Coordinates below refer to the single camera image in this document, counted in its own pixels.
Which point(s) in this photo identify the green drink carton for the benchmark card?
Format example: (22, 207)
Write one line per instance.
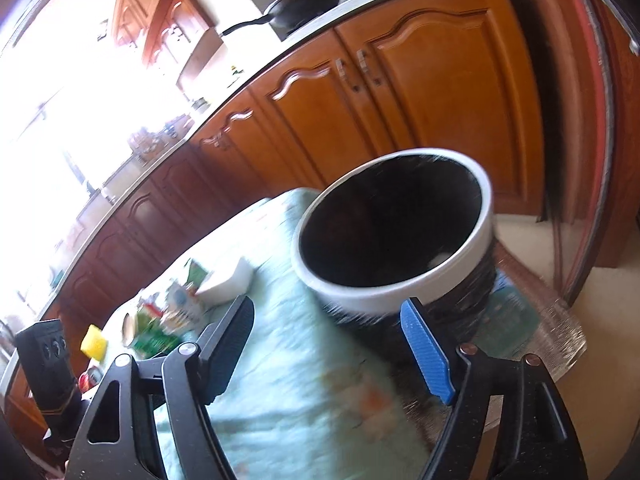
(197, 272)

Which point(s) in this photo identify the wooden cabinet door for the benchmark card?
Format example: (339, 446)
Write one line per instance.
(320, 120)
(165, 210)
(250, 160)
(100, 270)
(450, 95)

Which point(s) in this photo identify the floral green blanket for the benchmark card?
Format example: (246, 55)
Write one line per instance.
(300, 385)

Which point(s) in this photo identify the white rimmed black trash bin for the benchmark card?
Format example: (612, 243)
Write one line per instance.
(360, 297)

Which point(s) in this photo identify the yellow sponge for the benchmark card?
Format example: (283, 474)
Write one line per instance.
(95, 342)

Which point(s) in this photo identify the beige paper cup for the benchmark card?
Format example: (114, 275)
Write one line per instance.
(129, 330)

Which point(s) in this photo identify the black frying pan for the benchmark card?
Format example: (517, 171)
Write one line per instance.
(305, 7)

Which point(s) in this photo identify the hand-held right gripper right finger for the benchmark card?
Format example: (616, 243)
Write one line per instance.
(425, 355)

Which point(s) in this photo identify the cluster of small jars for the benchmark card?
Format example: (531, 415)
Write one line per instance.
(160, 135)

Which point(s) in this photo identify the red can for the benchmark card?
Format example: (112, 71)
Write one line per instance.
(90, 379)

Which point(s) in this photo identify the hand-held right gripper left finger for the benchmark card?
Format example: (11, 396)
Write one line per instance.
(220, 375)

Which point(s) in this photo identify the white rectangular dish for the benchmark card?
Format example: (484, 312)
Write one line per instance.
(227, 280)

